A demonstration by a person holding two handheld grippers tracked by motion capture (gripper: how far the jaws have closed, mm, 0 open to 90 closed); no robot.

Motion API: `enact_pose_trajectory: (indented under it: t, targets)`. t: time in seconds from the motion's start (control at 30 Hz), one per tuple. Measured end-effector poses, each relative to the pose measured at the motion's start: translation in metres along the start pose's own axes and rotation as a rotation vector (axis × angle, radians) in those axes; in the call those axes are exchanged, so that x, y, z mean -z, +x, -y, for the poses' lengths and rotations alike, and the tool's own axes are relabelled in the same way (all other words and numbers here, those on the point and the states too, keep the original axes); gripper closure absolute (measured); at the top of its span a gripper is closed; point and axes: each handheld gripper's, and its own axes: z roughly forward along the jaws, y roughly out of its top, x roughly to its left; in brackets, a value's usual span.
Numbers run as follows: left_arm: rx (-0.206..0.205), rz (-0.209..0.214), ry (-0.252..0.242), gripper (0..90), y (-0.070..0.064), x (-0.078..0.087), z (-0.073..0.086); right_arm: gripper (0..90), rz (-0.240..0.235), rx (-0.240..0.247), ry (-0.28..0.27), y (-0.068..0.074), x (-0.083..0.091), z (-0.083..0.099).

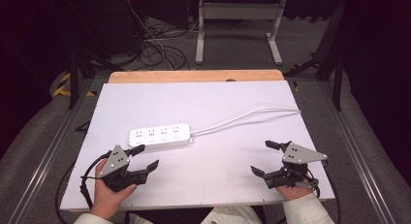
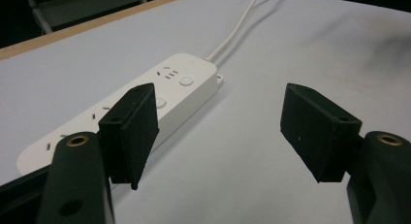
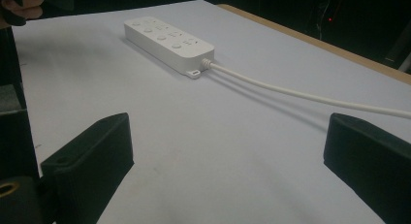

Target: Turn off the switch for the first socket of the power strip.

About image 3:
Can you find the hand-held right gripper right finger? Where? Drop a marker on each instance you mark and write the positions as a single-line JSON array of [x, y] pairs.
[[371, 159]]

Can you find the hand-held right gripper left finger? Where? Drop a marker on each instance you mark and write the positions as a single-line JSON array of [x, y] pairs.
[[90, 166]]

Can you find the white power strip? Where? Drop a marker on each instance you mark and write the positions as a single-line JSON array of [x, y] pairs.
[[168, 44]]

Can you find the white table cover sheet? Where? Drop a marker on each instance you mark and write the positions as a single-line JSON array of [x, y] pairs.
[[210, 146]]

